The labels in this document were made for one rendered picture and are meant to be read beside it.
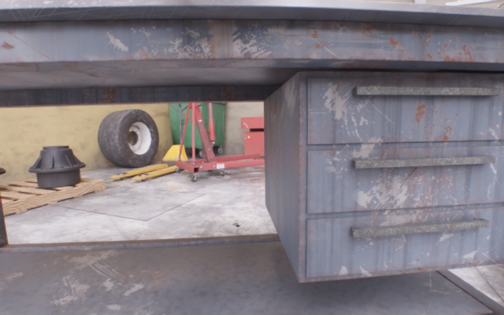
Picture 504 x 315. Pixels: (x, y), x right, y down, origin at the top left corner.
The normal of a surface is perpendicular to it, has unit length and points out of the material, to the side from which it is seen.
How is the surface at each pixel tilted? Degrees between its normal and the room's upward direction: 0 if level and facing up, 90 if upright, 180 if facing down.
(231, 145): 90
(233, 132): 90
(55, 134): 90
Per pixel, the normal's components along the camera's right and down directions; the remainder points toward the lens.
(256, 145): -0.37, 0.11
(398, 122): 0.07, 0.11
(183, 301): -0.02, -0.99
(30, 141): 0.93, 0.03
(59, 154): 0.69, -0.13
